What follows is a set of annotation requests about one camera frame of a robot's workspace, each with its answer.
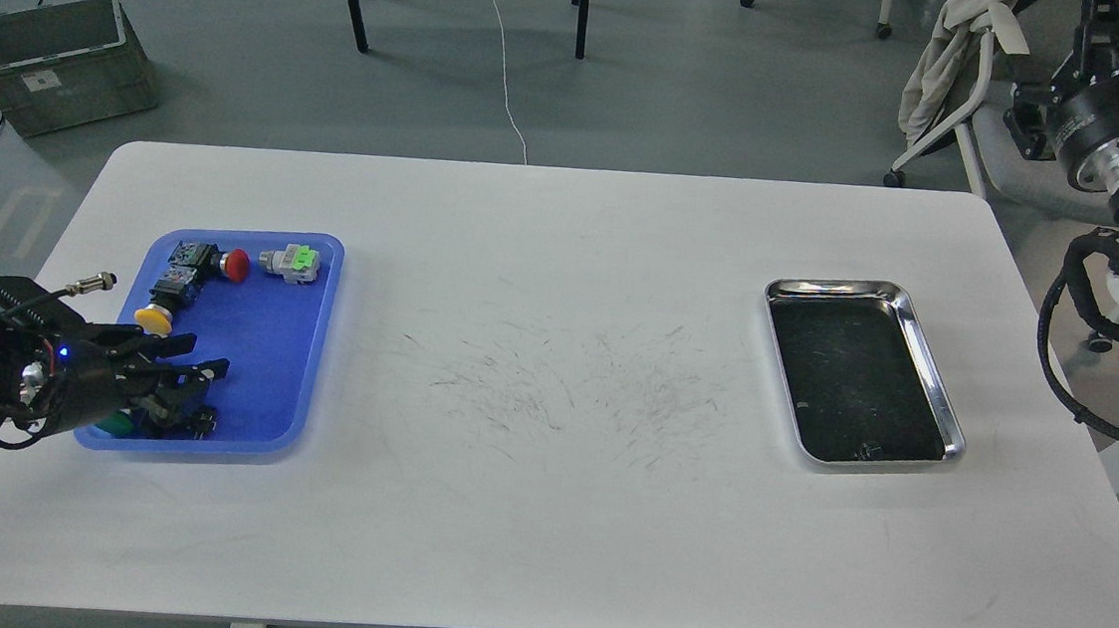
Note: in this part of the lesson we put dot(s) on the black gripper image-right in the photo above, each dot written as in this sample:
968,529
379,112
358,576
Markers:
1073,119

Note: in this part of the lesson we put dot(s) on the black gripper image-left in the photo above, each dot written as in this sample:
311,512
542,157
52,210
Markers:
49,388

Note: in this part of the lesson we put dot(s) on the blue plastic tray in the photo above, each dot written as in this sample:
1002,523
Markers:
271,332

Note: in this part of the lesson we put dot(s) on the silver metal tray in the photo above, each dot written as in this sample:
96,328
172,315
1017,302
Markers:
856,366

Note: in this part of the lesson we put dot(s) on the grey office chair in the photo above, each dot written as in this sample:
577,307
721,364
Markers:
1016,100

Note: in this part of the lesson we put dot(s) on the beige cloth on chair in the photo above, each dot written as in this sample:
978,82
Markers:
944,57

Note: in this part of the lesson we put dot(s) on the grey green storage crate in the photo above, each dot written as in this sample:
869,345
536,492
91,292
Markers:
70,64

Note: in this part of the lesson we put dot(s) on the yellow push button switch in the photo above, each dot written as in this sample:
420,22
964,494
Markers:
175,289

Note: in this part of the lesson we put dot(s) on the green push button switch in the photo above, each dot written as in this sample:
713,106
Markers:
121,424

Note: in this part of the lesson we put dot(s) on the red push button switch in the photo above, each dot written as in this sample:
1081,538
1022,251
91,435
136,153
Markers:
206,260

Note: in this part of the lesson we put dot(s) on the black wrist camera image-left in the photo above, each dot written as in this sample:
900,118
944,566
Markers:
28,307

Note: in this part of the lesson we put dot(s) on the grey green switch module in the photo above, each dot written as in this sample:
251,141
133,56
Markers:
296,264

